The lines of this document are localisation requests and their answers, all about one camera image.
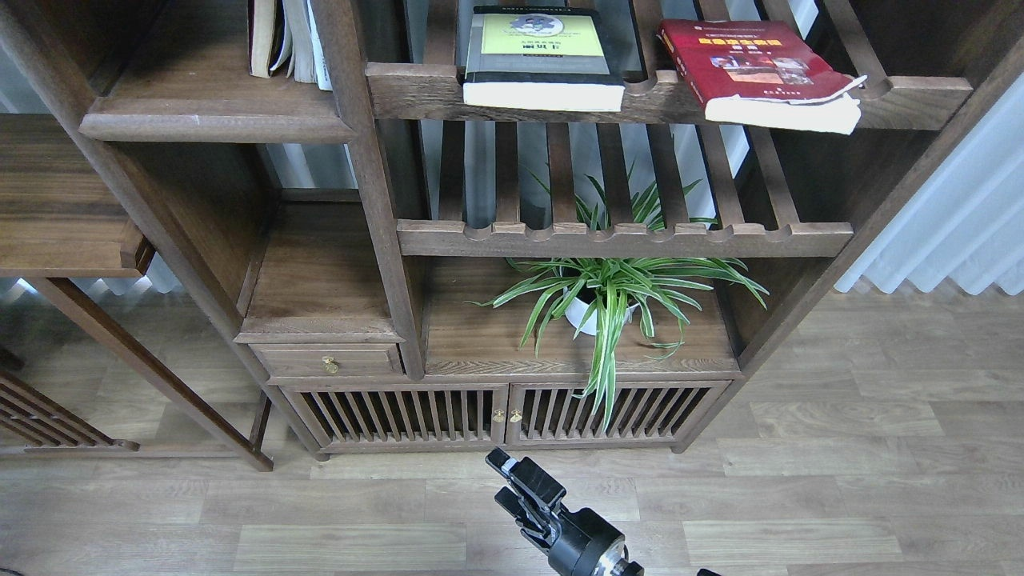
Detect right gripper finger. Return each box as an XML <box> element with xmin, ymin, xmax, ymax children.
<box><xmin>484</xmin><ymin>448</ymin><xmax>566</xmax><ymax>521</ymax></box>
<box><xmin>494</xmin><ymin>488</ymin><xmax>545</xmax><ymax>537</ymax></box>

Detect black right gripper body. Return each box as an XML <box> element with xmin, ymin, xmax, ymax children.
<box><xmin>516</xmin><ymin>506</ymin><xmax>644</xmax><ymax>575</ymax></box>

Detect red paperback book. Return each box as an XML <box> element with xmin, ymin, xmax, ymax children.
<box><xmin>658</xmin><ymin>19</ymin><xmax>866</xmax><ymax>134</ymax></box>

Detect upright white books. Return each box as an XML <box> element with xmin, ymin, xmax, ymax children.
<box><xmin>284</xmin><ymin>1</ymin><xmax>333</xmax><ymax>92</ymax></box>

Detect brass cabinet door knobs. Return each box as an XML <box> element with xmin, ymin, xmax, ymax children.
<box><xmin>490</xmin><ymin>409</ymin><xmax>523</xmax><ymax>423</ymax></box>

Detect white plant pot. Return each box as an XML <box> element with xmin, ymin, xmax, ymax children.
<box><xmin>566</xmin><ymin>287</ymin><xmax>598</xmax><ymax>336</ymax></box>

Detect green spider plant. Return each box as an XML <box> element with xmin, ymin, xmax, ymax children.
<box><xmin>469</xmin><ymin>164</ymin><xmax>769</xmax><ymax>431</ymax></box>

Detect brass drawer knob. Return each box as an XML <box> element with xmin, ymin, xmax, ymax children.
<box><xmin>322</xmin><ymin>356</ymin><xmax>340</xmax><ymax>374</ymax></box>

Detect dark wooden bookshelf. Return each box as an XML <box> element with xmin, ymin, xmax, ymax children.
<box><xmin>2</xmin><ymin>1</ymin><xmax>1022</xmax><ymax>460</ymax></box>

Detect yellow and black book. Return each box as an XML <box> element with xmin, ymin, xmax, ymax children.
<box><xmin>462</xmin><ymin>5</ymin><xmax>625</xmax><ymax>113</ymax></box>

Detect white curtain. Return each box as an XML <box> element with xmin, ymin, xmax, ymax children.
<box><xmin>835</xmin><ymin>79</ymin><xmax>1023</xmax><ymax>296</ymax></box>

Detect upright tan book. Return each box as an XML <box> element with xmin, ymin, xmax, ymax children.
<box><xmin>246</xmin><ymin>1</ymin><xmax>282</xmax><ymax>78</ymax></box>

